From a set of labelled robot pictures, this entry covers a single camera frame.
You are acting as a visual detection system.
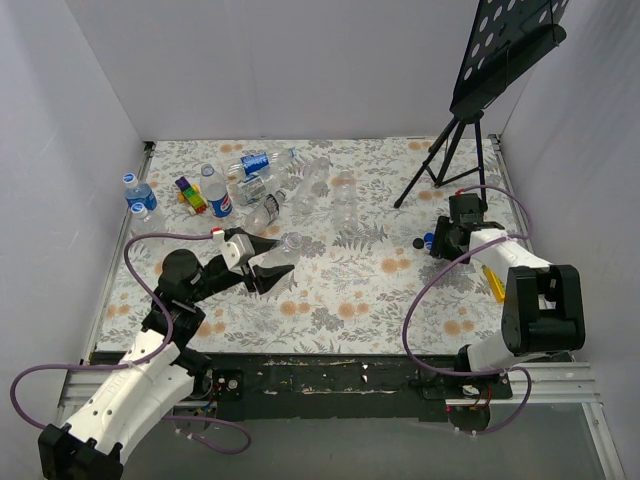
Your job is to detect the colourful toy block car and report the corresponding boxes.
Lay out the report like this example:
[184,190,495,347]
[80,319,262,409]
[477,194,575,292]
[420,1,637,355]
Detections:
[175,176,207,215]

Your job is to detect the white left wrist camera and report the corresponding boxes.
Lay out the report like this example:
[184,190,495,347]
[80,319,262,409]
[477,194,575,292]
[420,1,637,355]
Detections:
[211,228,256,275]

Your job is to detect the small labelled clear bottle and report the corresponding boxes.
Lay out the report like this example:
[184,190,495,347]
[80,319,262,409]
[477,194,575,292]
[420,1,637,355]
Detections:
[228,167,286,206]

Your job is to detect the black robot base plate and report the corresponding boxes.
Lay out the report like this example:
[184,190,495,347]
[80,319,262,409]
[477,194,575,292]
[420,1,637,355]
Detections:
[174,353,513,423]

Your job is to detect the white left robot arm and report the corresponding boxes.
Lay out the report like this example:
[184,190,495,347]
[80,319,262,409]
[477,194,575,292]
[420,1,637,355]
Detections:
[38,228,295,479]

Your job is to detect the Pepsi plastic bottle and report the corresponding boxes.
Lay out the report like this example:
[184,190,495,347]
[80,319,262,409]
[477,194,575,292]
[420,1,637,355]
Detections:
[224,148,296,181]
[200,163,233,219]

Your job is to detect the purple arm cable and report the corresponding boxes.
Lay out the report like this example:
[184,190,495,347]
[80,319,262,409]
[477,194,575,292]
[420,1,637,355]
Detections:
[402,185,535,435]
[10,230,251,455]

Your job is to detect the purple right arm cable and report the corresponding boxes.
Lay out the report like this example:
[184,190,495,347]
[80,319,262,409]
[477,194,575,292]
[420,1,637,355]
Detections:
[402,185,535,435]

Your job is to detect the Pocari Sweat plastic bottle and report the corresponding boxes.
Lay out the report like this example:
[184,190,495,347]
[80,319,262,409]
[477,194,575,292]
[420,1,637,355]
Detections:
[124,183,158,211]

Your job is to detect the black music stand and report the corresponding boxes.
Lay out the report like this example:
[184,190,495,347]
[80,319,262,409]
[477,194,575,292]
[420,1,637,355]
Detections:
[394,0,568,208]

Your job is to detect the tall clear plastic bottle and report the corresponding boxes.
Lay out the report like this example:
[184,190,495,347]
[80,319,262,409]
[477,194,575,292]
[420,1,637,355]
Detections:
[292,157,331,215]

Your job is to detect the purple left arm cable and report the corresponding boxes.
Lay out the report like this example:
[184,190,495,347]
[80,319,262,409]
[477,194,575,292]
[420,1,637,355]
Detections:
[10,230,251,455]

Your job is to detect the clear bottle black label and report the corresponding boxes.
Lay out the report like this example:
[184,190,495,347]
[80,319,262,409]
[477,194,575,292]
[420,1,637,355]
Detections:
[244,189,286,235]

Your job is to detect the yellow green toy blocks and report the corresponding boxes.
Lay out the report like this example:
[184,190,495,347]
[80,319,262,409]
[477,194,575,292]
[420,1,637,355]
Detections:
[482,265,506,303]

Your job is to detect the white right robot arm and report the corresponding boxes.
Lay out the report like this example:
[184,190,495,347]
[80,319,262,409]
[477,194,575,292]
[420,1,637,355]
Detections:
[430,193,586,398]

